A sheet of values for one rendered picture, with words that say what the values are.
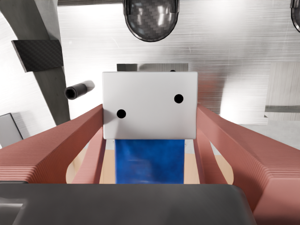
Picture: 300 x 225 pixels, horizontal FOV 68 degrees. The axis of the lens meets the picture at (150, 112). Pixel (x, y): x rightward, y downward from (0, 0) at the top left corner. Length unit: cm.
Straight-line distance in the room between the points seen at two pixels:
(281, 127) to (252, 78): 13
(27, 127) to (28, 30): 10
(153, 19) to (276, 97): 12
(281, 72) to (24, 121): 24
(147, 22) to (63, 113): 14
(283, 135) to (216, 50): 16
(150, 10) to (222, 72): 7
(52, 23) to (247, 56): 22
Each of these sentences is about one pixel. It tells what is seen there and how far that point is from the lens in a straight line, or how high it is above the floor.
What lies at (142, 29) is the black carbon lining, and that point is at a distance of 17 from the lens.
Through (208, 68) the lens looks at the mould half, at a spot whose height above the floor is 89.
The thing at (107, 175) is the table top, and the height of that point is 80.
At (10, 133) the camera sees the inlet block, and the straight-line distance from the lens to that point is 27.
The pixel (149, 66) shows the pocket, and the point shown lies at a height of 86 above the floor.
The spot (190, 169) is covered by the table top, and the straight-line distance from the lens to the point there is 30.
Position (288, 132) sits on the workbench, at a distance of 30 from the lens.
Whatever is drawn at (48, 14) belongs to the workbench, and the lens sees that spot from 30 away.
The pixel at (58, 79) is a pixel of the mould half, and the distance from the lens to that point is 28.
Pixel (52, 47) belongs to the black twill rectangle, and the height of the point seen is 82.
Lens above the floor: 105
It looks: 72 degrees down
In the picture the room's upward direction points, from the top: 153 degrees counter-clockwise
